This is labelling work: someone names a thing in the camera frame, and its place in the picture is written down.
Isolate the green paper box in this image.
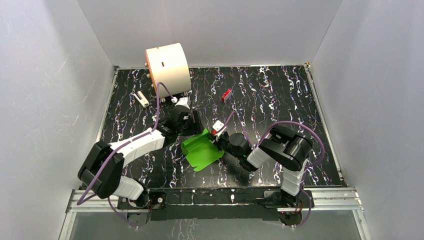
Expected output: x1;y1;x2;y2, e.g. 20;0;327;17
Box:
181;129;225;172

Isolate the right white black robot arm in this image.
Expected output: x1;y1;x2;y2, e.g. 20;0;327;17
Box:
209;123;313;207

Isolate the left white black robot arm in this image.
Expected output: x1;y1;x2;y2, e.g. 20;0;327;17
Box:
77;105;204;208

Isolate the small white black block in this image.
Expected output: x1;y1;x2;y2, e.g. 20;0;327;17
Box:
134;91;150;108

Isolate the small red block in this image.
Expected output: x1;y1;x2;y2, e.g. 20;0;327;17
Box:
221;88;233;103

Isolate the white cylindrical drum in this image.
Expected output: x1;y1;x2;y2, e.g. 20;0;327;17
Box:
145;43;191;99

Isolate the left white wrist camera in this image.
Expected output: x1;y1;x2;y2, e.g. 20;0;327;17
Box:
175;97;191;111

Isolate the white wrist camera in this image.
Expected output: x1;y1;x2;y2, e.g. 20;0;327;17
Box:
175;97;191;111
211;120;226;138

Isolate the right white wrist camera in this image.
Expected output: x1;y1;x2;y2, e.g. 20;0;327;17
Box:
211;120;226;138

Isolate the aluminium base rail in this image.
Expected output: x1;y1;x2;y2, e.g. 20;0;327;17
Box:
59;187;372;240

